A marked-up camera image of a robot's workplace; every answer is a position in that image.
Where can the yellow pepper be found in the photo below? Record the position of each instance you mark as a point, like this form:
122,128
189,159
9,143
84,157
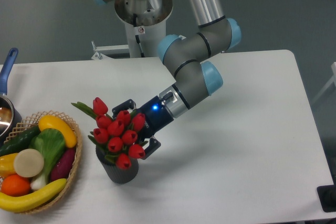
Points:
7,165

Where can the woven wicker basket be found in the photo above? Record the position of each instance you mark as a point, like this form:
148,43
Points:
33,120

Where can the beige round disc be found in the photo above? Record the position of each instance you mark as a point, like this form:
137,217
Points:
28,163

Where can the green cucumber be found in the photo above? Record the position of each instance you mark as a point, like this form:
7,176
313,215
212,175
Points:
20,141

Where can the black device at table edge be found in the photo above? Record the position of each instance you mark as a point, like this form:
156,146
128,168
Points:
327,197

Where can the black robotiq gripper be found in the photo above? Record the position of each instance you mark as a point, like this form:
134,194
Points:
156,118

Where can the white frame at right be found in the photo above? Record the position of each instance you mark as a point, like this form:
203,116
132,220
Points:
326,90

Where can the yellow banana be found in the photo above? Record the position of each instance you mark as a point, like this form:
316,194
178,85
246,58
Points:
32,200

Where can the green bok choy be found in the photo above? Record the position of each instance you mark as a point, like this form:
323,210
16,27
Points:
51,144

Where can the purple sweet potato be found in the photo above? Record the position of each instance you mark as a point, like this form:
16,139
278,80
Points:
64,165

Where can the dark grey ribbed vase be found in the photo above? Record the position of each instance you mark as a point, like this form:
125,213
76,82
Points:
117,175

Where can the blue handled saucepan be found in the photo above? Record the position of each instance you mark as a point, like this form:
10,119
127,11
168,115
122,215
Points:
9,115

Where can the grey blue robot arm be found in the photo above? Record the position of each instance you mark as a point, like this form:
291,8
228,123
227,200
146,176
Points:
187,59

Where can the orange fruit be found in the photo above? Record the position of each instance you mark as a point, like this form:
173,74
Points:
15,185

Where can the red tulip bouquet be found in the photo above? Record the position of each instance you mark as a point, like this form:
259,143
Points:
118,137

